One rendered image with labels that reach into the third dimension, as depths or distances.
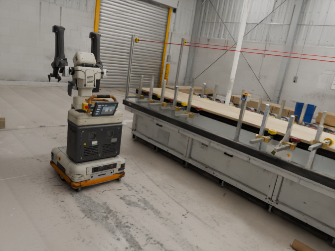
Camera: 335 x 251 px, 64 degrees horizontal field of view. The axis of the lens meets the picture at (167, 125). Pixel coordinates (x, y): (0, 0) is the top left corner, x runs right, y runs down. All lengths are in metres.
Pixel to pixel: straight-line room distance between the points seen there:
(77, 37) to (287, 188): 7.95
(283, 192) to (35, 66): 7.72
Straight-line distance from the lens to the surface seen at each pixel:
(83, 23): 9.58
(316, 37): 10.30
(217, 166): 3.49
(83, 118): 2.76
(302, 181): 2.78
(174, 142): 3.92
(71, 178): 2.94
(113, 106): 2.81
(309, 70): 10.21
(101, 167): 2.96
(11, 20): 8.85
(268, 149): 2.81
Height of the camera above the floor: 1.50
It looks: 15 degrees down
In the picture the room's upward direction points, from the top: 9 degrees clockwise
